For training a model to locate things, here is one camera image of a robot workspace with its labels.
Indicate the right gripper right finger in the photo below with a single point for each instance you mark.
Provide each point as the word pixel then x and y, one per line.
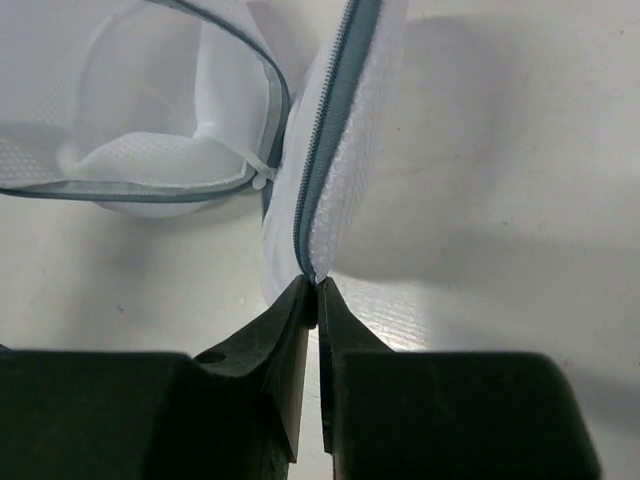
pixel 356 386

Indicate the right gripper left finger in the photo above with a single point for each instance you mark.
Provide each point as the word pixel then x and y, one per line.
pixel 268 356

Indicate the white mesh laundry bag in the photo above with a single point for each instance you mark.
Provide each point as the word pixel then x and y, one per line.
pixel 160 108

